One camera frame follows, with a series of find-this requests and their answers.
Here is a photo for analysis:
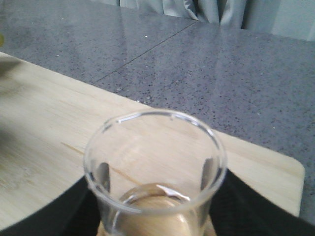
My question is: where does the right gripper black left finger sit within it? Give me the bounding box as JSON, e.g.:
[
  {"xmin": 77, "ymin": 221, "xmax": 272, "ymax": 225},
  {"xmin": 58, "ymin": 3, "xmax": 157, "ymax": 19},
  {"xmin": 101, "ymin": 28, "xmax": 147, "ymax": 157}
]
[{"xmin": 0, "ymin": 177, "xmax": 100, "ymax": 236}]

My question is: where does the grey curtain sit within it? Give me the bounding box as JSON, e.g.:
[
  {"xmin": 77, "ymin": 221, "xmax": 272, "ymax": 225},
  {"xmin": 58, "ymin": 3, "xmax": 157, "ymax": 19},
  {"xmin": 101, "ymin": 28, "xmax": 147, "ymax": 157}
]
[{"xmin": 118, "ymin": 0, "xmax": 315, "ymax": 42}]

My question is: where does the clear glass beaker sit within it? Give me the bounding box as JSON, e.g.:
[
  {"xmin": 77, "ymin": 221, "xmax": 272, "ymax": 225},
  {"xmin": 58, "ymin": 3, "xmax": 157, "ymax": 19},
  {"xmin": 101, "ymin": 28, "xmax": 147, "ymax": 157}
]
[{"xmin": 83, "ymin": 109, "xmax": 227, "ymax": 236}]

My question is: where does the wooden cutting board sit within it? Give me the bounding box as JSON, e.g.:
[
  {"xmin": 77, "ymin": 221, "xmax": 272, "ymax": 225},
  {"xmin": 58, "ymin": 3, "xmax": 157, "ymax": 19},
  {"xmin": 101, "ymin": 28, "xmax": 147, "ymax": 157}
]
[{"xmin": 0, "ymin": 53, "xmax": 305, "ymax": 229}]

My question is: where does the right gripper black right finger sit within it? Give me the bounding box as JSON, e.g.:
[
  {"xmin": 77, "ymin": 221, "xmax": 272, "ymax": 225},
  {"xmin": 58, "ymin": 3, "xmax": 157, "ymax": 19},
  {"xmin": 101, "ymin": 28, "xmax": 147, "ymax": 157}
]
[{"xmin": 209, "ymin": 171, "xmax": 315, "ymax": 236}]

